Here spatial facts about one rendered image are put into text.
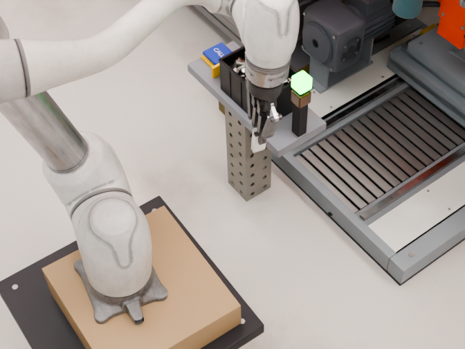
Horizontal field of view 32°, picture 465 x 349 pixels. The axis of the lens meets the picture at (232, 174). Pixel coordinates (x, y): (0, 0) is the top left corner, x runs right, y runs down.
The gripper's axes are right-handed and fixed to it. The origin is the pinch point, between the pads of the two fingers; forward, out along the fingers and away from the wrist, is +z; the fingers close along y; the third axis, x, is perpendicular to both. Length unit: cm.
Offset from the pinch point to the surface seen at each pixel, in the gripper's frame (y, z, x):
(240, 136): -37, 46, 16
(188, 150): -61, 77, 9
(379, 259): 6, 68, 43
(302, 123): -17.7, 23.8, 23.5
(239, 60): -40.6, 18.4, 15.4
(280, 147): -16.4, 29.3, 16.8
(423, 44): -52, 50, 92
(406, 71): -51, 59, 86
